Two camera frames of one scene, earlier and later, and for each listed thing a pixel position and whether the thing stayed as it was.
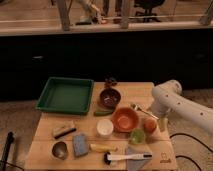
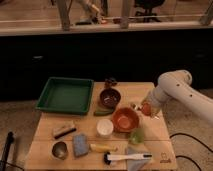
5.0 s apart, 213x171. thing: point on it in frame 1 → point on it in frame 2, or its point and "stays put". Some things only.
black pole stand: [9, 140] stays put
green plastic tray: [66, 96] stays put
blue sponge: [81, 144] stays put
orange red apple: [150, 125] → [147, 109]
